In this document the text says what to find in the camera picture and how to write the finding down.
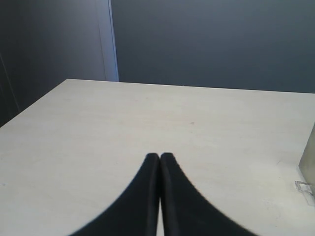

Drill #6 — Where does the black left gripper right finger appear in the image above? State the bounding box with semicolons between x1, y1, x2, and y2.
160;152;254;236

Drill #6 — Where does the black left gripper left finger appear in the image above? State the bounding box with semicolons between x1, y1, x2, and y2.
73;153;160;236

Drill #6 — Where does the grey box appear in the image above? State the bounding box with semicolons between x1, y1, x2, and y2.
298;126;315;186

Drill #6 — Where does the clear plastic piece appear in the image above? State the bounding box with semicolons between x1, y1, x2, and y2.
295;181;315;207

